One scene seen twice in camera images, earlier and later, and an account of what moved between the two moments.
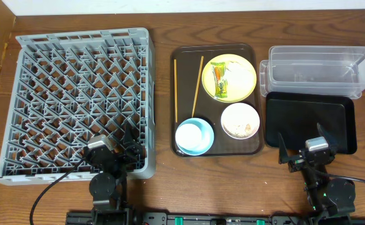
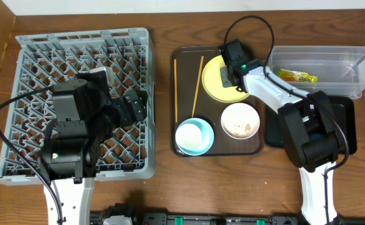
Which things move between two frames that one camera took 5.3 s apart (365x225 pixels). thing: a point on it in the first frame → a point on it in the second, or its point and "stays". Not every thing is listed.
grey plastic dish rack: (68, 87) stays
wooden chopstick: (199, 77) stays
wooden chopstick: (175, 89) stays
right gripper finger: (283, 153) → (225, 81)
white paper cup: (188, 135) stays
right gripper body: (305, 159) → (227, 76)
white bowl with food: (240, 120) stays
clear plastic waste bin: (318, 69) stays
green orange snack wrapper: (220, 84) → (287, 75)
